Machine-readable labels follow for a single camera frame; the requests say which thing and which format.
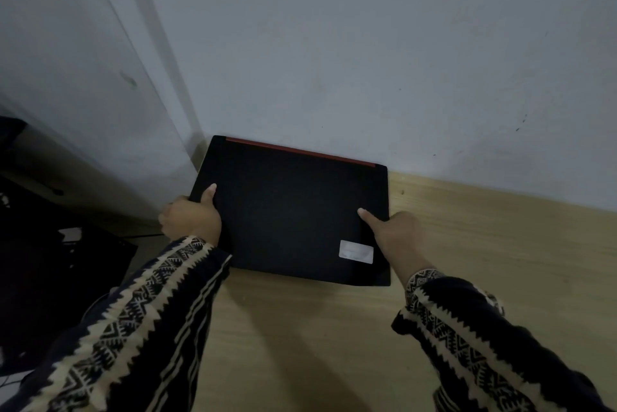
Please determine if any person's right hand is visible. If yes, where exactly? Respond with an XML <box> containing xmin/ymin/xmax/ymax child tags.
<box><xmin>357</xmin><ymin>207</ymin><xmax>435</xmax><ymax>289</ymax></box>

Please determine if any person's left hand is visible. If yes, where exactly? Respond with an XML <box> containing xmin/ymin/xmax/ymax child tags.
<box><xmin>158</xmin><ymin>183</ymin><xmax>223</xmax><ymax>247</ymax></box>

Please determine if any black laptop with red hinge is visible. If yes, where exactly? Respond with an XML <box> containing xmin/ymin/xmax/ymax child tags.
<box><xmin>189</xmin><ymin>135</ymin><xmax>391</xmax><ymax>287</ymax></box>

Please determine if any person's left forearm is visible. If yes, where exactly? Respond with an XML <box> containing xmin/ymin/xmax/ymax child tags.
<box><xmin>0</xmin><ymin>235</ymin><xmax>233</xmax><ymax>412</ymax></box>

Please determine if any person's right forearm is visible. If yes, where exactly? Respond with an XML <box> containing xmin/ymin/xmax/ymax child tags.
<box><xmin>391</xmin><ymin>269</ymin><xmax>613</xmax><ymax>412</ymax></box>

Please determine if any white sticker label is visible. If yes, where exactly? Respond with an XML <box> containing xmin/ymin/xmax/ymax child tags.
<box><xmin>339</xmin><ymin>240</ymin><xmax>375</xmax><ymax>264</ymax></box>

